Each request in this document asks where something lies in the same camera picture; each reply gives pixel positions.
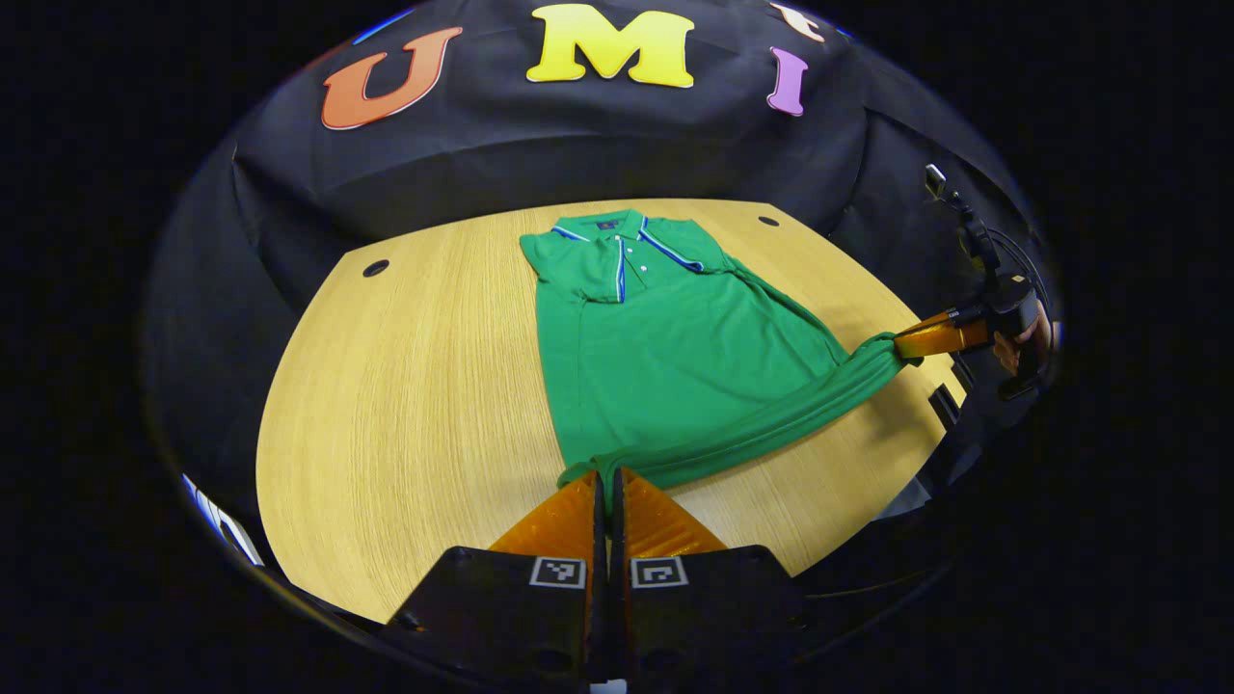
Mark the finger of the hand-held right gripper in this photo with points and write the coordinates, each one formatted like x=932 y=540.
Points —
x=940 y=335

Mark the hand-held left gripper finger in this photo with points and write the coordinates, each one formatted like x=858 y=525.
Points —
x=600 y=540
x=619 y=540

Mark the green T-shirt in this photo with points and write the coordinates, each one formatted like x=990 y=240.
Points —
x=665 y=357

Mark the computer monitor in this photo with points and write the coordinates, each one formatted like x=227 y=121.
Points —
x=224 y=522

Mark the black backdrop cloth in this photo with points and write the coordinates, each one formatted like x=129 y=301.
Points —
x=578 y=145

